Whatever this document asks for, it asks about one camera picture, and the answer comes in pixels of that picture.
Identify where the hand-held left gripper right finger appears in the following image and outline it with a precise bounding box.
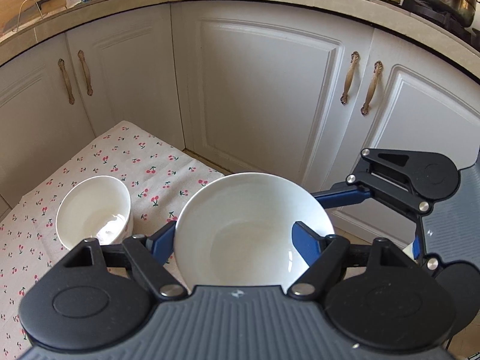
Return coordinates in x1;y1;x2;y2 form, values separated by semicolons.
286;220;413;301

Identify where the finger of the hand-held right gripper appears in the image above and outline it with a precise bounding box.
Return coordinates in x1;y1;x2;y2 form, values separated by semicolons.
311;148;432;215
412;224;441;275

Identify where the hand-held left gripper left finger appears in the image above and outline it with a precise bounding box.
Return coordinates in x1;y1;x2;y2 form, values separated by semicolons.
63;220;189;302

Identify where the white pink-flower bowl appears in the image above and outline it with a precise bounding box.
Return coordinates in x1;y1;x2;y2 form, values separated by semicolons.
174;172;335;295

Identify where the plain white bowl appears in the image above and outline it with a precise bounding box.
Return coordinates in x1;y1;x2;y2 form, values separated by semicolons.
55;175;135;252

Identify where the cherry-print tablecloth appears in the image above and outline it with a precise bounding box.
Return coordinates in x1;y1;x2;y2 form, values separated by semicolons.
0;120;226;360

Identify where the black gas stove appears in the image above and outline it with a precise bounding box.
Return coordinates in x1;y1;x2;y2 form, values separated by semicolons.
400;0;480;44

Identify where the kitchen knife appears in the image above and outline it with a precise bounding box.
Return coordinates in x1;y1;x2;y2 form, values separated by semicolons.
3;0;64;34

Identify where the brass cabinet handle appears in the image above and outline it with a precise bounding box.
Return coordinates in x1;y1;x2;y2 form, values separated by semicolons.
361;60;384;116
340;51;360;105
77;50;94;97
57;58;76;105

